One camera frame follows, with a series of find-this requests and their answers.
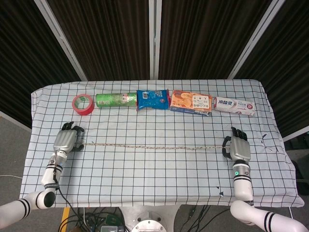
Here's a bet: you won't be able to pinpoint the dark floor object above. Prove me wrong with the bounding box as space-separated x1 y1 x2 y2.
289 145 309 194

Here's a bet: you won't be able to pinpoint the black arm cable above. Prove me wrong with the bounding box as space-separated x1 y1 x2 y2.
53 166 76 211

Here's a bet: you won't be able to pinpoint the white upright partition post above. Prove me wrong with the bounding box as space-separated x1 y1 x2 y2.
148 0 162 80

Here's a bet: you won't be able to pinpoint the grey electronic box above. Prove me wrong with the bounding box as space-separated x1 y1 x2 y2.
100 226 124 232

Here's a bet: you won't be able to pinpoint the thin braided beige rope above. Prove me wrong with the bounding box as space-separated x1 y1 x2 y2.
82 142 229 151

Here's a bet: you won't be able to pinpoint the green chips can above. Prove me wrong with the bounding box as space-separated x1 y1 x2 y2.
95 92 138 109

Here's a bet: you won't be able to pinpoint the orange cracker box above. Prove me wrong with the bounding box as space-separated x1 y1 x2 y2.
169 89 213 117

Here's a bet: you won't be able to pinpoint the white slanted partition post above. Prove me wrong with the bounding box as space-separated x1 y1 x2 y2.
33 0 88 82
228 0 285 80

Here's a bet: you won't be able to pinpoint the blue cookie packet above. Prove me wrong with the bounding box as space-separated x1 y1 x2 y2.
135 89 170 112

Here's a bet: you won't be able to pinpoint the black floor cables with plug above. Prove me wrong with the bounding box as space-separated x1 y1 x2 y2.
185 205 212 232

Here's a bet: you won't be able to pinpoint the white toothpaste box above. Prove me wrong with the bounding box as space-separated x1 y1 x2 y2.
211 97 256 117

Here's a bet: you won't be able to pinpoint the silver robot base flange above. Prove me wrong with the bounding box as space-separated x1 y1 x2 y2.
118 205 184 232

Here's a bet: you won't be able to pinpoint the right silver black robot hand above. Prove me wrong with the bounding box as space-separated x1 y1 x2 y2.
221 126 251 161

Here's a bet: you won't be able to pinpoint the dark brown partition panel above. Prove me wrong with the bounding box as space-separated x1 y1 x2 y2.
158 0 273 80
234 0 309 138
47 0 150 82
0 0 82 126

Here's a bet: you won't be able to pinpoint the white black grid tablecloth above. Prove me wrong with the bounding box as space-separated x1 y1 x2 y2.
19 79 305 208

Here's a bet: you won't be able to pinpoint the red tape roll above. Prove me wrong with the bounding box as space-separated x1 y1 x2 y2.
71 94 95 116

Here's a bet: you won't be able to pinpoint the yellow floor tape strip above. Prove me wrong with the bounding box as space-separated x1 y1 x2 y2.
61 207 70 228

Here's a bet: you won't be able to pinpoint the tangled black floor cables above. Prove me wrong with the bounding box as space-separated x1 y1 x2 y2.
57 206 131 232

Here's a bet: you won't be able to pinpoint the green circuit board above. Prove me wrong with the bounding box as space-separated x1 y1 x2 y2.
106 214 121 225

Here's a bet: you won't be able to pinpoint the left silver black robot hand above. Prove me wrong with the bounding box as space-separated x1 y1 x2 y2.
52 121 85 153

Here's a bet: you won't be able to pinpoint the white low partition rail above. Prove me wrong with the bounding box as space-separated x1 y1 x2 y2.
0 110 33 132
282 131 309 142

